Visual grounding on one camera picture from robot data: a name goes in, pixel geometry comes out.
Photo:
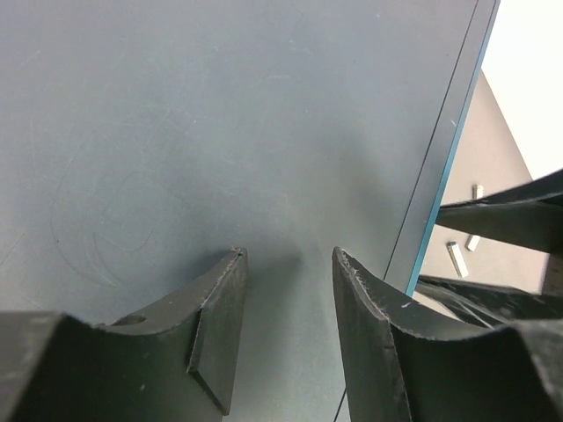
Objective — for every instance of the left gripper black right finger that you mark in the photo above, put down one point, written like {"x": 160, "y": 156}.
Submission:
{"x": 404, "y": 361}

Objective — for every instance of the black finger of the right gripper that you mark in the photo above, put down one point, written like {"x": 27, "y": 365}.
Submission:
{"x": 481, "y": 304}
{"x": 529, "y": 215}

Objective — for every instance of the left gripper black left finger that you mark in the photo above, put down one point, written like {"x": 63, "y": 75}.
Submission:
{"x": 174, "y": 360}

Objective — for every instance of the dark blue network switch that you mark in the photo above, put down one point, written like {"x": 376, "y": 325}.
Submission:
{"x": 141, "y": 140}

